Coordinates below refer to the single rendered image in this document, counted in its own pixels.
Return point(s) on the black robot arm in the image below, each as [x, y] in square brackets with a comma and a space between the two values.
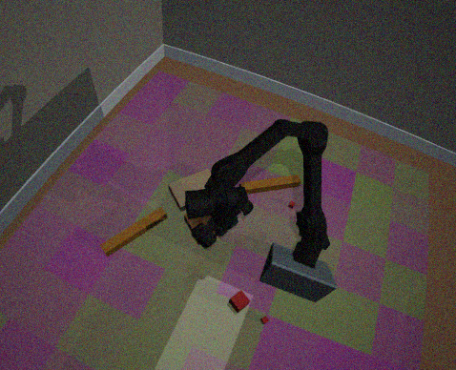
[221, 195]

